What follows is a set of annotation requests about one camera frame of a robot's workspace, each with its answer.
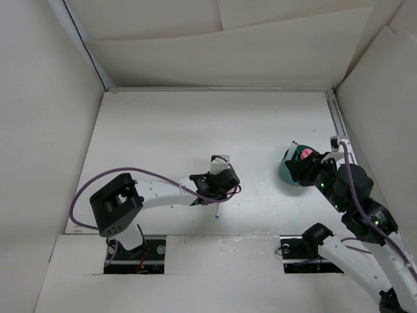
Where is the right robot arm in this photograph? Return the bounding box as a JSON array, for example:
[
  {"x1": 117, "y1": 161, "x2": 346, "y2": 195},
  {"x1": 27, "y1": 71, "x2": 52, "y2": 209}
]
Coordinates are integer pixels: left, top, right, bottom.
[{"x1": 285, "y1": 151, "x2": 416, "y2": 312}]

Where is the aluminium side rail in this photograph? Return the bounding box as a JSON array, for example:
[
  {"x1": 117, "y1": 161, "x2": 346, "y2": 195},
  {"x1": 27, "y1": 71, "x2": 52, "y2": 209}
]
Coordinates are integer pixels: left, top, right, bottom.
[{"x1": 324, "y1": 89, "x2": 349, "y2": 138}]

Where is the left base rail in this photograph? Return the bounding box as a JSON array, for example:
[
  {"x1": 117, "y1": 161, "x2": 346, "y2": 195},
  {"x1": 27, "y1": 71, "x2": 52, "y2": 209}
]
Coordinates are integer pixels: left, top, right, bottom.
[{"x1": 104, "y1": 236, "x2": 166, "y2": 275}]

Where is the purple cap pen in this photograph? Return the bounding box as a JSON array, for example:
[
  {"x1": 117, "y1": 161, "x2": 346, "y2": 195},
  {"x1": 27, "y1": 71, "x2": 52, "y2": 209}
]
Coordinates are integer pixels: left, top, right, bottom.
[{"x1": 289, "y1": 142, "x2": 298, "y2": 160}]

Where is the teal round organizer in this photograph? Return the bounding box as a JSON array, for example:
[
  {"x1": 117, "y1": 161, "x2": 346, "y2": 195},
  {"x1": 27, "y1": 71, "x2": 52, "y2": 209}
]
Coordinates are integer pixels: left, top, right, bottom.
[{"x1": 279, "y1": 144, "x2": 314, "y2": 186}]

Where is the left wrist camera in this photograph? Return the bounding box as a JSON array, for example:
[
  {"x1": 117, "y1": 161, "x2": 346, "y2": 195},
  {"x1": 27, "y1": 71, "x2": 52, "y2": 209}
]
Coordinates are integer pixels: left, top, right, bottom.
[{"x1": 208, "y1": 155, "x2": 229, "y2": 175}]

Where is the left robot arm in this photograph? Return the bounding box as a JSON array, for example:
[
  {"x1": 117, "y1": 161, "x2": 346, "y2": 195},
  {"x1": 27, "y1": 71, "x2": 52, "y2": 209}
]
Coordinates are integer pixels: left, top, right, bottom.
[{"x1": 89, "y1": 168, "x2": 240, "y2": 259}]

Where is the right base rail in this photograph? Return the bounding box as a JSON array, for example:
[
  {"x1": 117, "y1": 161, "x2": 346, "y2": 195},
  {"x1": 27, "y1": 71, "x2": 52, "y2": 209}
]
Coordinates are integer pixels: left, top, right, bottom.
[{"x1": 275, "y1": 235, "x2": 343, "y2": 274}]

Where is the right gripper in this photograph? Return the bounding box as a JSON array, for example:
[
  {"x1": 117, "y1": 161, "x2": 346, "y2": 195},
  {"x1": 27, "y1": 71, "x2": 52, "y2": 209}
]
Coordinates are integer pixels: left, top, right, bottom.
[{"x1": 284, "y1": 150, "x2": 347, "y2": 212}]

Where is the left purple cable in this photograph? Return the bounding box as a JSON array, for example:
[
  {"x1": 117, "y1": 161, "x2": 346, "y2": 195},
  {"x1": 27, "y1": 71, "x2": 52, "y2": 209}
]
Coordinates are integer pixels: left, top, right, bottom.
[{"x1": 68, "y1": 156, "x2": 242, "y2": 267}]

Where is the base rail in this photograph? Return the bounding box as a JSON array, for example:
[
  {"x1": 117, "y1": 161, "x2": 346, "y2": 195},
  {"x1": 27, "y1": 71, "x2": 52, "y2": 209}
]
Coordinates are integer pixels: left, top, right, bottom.
[
  {"x1": 275, "y1": 235, "x2": 343, "y2": 274},
  {"x1": 104, "y1": 236, "x2": 166, "y2": 275}
]

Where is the red cap pen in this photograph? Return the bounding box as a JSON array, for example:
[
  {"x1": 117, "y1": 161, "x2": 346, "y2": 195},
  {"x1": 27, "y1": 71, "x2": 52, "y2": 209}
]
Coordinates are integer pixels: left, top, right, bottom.
[{"x1": 285, "y1": 141, "x2": 296, "y2": 160}]

